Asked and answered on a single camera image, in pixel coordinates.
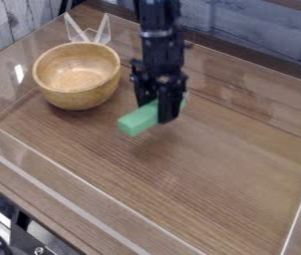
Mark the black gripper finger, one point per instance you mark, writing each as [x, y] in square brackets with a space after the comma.
[144, 92]
[170, 96]

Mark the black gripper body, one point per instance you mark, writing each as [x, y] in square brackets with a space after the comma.
[160, 64]

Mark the green stick block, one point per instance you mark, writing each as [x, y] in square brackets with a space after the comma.
[139, 120]

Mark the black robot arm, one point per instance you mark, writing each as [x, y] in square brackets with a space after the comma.
[157, 15]

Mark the wooden bowl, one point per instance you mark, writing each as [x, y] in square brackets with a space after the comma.
[77, 75]

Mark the clear acrylic corner bracket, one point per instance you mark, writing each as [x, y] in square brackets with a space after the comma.
[99, 35]

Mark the clear acrylic front wall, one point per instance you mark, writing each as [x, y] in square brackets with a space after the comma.
[97, 224]

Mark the black table leg bracket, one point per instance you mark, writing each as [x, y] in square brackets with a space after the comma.
[22, 243]

